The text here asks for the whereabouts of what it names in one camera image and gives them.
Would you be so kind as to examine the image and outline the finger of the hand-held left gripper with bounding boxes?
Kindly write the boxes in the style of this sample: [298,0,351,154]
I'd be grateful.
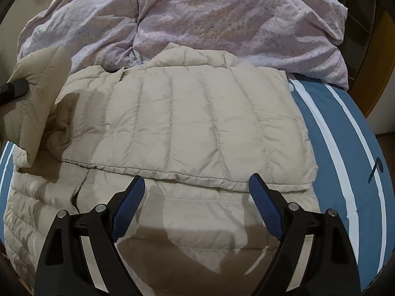
[0,78,30,107]

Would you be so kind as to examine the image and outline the lilac patterned duvet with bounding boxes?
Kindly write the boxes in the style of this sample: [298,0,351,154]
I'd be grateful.
[17,0,349,91]

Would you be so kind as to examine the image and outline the beige quilted down jacket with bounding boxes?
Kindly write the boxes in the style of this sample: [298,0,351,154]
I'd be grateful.
[0,43,320,296]

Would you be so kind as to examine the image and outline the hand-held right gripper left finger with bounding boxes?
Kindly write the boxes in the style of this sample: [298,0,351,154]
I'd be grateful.
[35,175,146,296]

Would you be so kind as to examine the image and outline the blue white striped bed sheet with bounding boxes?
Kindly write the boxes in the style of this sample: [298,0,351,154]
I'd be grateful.
[0,77,388,284]

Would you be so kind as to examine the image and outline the wooden door frame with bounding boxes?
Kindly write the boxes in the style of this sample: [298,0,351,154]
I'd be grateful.
[316,0,395,118]

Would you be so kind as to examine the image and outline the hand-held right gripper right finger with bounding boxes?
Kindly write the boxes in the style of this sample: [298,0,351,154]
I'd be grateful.
[248,173,361,296]

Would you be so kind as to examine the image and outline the dark door panel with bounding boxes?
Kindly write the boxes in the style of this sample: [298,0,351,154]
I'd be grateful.
[327,0,392,94]

